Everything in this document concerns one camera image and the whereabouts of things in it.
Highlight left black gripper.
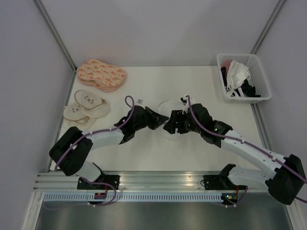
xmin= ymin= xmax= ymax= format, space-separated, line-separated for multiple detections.
xmin=134 ymin=107 xmax=169 ymax=132

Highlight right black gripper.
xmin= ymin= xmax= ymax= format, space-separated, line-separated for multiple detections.
xmin=163 ymin=110 xmax=203 ymax=134

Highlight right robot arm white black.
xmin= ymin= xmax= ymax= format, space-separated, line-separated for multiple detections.
xmin=158 ymin=101 xmax=307 ymax=205

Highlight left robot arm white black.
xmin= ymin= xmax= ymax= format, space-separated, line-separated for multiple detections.
xmin=49 ymin=105 xmax=169 ymax=190

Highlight orange patterned laundry bags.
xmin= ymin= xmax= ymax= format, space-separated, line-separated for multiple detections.
xmin=76 ymin=59 xmax=127 ymax=92

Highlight beige bag top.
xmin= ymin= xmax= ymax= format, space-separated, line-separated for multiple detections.
xmin=74 ymin=90 xmax=103 ymax=110

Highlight white bra in basket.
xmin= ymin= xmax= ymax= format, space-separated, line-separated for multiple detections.
xmin=226 ymin=60 xmax=251 ymax=97

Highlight pink garment in basket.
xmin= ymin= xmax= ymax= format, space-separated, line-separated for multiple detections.
xmin=221 ymin=59 xmax=232 ymax=70

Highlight black garment in basket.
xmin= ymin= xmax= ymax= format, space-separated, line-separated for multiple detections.
xmin=221 ymin=67 xmax=261 ymax=98

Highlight white plastic basket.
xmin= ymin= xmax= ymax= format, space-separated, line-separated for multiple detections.
xmin=216 ymin=53 xmax=272 ymax=104

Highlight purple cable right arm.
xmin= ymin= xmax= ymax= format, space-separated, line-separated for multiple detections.
xmin=186 ymin=95 xmax=307 ymax=207

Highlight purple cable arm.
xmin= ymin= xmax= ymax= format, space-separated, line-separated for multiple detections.
xmin=186 ymin=95 xmax=307 ymax=207
xmin=54 ymin=95 xmax=135 ymax=171

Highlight aluminium rail front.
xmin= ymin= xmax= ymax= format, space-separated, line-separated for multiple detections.
xmin=34 ymin=171 xmax=219 ymax=192

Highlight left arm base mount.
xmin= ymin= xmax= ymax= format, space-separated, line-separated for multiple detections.
xmin=77 ymin=173 xmax=120 ymax=190

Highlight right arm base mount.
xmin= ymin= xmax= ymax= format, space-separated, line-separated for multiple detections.
xmin=203 ymin=174 xmax=230 ymax=191

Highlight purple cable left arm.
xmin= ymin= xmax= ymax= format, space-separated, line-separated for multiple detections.
xmin=54 ymin=95 xmax=135 ymax=171

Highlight white slotted cable duct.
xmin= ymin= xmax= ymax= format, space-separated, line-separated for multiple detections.
xmin=44 ymin=192 xmax=223 ymax=203

